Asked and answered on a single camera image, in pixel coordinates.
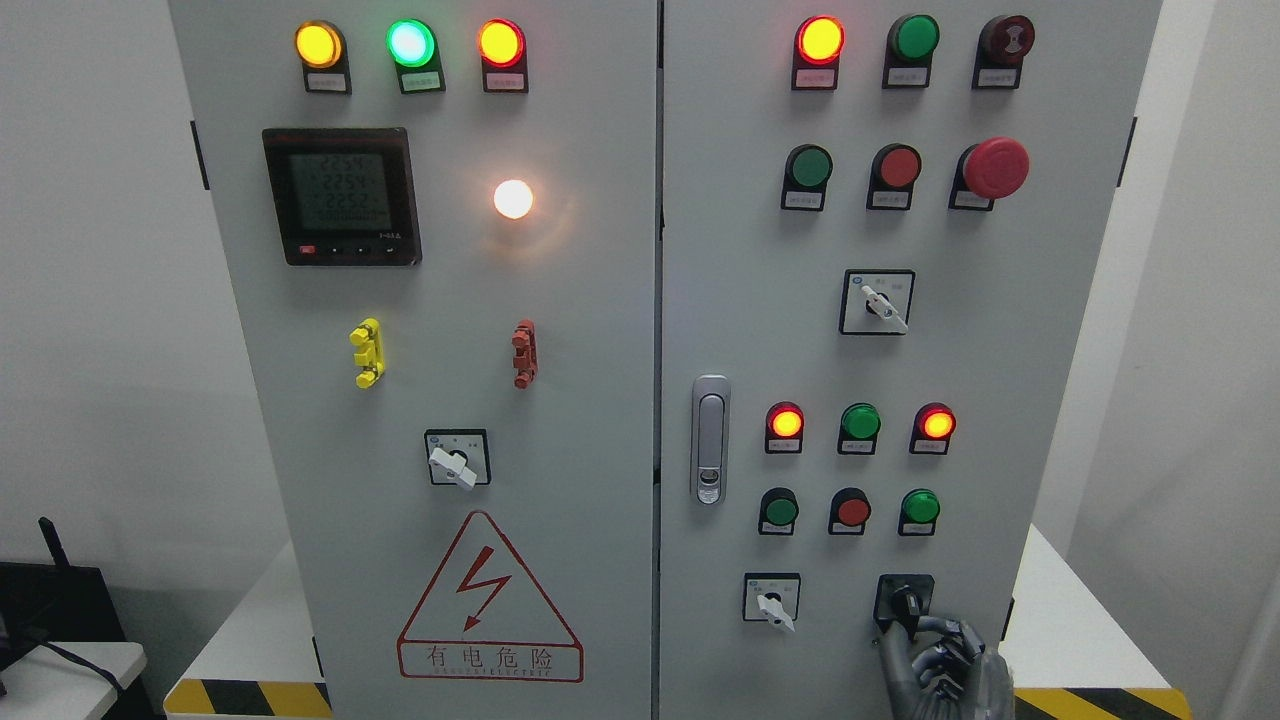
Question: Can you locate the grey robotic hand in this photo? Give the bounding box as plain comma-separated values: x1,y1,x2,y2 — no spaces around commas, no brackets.
879,616,1016,719

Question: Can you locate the black rotary knob switch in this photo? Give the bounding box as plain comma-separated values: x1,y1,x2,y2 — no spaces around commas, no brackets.
873,574,934,641

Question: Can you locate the white platform with hazard stripes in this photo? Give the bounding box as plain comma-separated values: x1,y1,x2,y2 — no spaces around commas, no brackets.
164,529,1192,719

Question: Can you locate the red push button lower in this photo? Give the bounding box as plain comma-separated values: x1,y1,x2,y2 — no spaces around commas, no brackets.
827,487,872,536

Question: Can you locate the red push button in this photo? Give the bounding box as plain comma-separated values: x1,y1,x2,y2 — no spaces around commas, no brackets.
867,143,922,211
827,487,872,536

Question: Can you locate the green push button lower left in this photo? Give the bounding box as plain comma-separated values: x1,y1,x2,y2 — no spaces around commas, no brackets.
756,487,799,536

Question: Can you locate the red indicator light middle right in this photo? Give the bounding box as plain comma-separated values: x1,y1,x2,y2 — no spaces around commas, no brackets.
909,402,957,455

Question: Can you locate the green indicator light middle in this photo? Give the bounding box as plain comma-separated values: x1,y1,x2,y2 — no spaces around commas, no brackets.
837,402,882,455

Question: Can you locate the red indicator light middle left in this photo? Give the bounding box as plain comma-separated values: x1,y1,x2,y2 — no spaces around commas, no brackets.
764,402,805,454

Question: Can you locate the grey electrical control cabinet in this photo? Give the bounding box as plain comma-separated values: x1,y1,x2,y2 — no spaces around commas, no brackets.
170,1,1161,719

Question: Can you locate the red high voltage warning sticker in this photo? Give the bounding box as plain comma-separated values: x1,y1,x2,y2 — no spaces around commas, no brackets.
396,510,584,683

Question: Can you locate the red push button upper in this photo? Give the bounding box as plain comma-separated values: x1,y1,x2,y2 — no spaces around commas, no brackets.
867,143,922,211

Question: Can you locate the red emergency stop button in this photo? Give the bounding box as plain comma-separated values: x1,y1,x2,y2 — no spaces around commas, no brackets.
948,136,1030,211

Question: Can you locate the red terminal connector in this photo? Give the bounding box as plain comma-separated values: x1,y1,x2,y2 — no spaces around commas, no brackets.
509,318,539,389

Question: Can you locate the green push button upper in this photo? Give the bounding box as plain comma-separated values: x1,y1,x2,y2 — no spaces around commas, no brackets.
780,143,833,211

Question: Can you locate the dark red buzzer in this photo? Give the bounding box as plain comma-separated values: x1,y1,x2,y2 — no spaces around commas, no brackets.
972,14,1036,90

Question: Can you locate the green indicator light top right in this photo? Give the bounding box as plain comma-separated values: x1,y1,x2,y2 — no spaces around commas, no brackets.
882,13,940,88

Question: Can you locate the white glowing lamp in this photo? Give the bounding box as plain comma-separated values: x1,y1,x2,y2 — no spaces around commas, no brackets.
492,178,535,220

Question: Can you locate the red indicator light top right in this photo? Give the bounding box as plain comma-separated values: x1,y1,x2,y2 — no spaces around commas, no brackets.
791,15,846,91

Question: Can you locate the yellow terminal connector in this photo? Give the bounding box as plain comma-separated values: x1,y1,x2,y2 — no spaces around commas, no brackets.
349,316,385,389

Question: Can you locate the black digital power meter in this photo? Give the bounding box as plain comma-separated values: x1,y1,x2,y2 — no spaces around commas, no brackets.
262,127,421,266

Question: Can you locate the red indicator light left door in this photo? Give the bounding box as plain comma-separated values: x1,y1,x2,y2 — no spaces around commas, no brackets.
477,18,529,94

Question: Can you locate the green lit indicator light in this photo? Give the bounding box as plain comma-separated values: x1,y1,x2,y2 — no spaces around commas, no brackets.
385,18,445,94

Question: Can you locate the yellow indicator light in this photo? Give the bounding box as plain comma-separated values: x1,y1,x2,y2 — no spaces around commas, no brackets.
294,20,351,94

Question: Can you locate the white side table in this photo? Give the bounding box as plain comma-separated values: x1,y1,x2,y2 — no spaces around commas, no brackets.
0,642,147,719

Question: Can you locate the black device with antenna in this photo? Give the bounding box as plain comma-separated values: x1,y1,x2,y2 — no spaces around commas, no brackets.
1,518,125,669

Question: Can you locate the lower white selector switch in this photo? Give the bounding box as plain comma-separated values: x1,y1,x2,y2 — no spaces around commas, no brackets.
742,571,801,633

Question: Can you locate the silver door handle lock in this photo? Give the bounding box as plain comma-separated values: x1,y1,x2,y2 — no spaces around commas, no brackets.
690,374,731,506

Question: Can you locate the upper right selector switch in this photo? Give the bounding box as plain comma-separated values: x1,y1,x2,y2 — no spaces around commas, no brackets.
838,269,915,336

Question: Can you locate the left door selector switch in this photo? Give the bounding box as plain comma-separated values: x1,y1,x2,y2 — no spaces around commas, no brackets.
424,428,492,491

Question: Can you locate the black cable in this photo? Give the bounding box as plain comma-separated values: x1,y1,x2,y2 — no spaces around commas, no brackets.
0,628,127,703

